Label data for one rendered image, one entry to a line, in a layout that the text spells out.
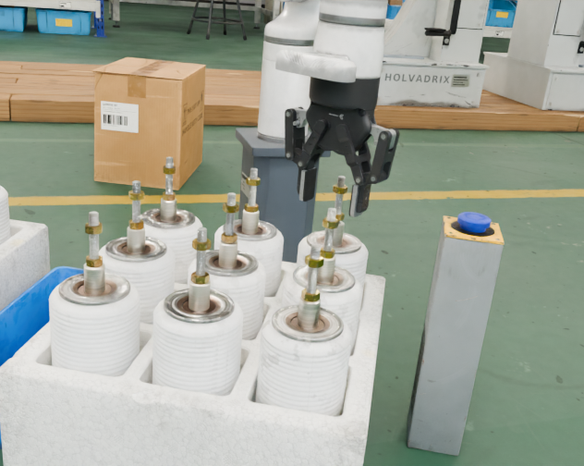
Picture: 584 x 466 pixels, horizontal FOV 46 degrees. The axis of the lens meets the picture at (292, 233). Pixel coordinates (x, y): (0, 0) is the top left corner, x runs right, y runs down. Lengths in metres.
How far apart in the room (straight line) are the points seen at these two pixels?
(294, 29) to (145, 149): 0.80
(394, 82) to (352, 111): 2.22
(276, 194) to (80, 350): 0.58
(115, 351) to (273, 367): 0.17
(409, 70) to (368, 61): 2.26
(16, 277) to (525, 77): 2.80
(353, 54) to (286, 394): 0.35
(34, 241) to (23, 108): 1.53
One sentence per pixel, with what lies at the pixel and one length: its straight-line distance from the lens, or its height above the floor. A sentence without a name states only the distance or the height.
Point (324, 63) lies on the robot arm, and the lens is 0.69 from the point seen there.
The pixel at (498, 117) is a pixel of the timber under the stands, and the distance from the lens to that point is 3.16.
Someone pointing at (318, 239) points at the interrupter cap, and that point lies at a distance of 0.94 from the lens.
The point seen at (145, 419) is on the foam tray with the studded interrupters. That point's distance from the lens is 0.74.
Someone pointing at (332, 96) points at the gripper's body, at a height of 0.47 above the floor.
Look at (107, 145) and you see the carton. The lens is 1.93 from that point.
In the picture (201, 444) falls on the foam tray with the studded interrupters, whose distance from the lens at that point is 0.74.
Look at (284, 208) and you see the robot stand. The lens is 1.25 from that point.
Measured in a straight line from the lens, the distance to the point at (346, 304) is 0.80.
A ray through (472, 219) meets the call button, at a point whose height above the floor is 0.33.
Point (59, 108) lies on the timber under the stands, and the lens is 2.62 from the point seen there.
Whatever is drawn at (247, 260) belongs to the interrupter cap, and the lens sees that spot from 0.85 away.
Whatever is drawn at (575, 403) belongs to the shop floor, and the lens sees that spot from 1.19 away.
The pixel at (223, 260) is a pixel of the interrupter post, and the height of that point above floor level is 0.26.
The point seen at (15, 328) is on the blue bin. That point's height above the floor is 0.08.
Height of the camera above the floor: 0.60
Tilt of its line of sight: 21 degrees down
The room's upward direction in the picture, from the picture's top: 5 degrees clockwise
